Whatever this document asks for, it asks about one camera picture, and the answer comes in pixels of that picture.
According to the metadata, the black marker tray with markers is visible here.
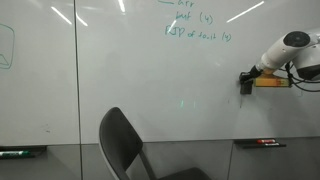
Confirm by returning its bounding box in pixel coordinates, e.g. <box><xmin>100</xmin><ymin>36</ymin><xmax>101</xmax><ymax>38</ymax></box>
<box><xmin>233</xmin><ymin>138</ymin><xmax>287</xmax><ymax>150</ymax></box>

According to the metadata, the whiteboard panel with green drawing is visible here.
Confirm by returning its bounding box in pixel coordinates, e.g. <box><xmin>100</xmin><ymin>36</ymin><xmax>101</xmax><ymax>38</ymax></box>
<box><xmin>0</xmin><ymin>0</ymin><xmax>81</xmax><ymax>147</ymax></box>

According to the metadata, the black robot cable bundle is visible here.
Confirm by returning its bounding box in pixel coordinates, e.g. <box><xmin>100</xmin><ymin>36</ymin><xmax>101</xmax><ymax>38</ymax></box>
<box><xmin>283</xmin><ymin>61</ymin><xmax>320</xmax><ymax>93</ymax></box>

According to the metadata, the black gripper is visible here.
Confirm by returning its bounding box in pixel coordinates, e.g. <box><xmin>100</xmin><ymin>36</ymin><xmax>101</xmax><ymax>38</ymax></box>
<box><xmin>238</xmin><ymin>64</ymin><xmax>265</xmax><ymax>85</ymax></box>

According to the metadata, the black office chair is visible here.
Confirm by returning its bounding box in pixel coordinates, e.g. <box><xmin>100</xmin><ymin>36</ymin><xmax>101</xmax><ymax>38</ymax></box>
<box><xmin>99</xmin><ymin>106</ymin><xmax>213</xmax><ymax>180</ymax></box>

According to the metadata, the red whiteboard marker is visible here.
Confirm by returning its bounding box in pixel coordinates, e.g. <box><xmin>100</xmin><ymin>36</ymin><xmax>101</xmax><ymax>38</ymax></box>
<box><xmin>256</xmin><ymin>138</ymin><xmax>277</xmax><ymax>145</ymax></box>

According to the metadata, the green whiteboard marker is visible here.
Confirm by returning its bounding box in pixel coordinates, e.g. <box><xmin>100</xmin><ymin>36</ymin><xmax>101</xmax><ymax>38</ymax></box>
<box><xmin>0</xmin><ymin>149</ymin><xmax>32</xmax><ymax>157</ymax></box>

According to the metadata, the large whiteboard panel with writing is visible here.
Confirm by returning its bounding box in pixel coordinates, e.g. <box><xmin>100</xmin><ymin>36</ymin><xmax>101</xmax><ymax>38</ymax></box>
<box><xmin>75</xmin><ymin>0</ymin><xmax>320</xmax><ymax>145</ymax></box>

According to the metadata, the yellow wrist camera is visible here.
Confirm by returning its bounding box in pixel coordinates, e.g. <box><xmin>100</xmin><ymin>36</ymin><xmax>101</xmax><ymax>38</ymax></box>
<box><xmin>254</xmin><ymin>73</ymin><xmax>293</xmax><ymax>89</ymax></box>

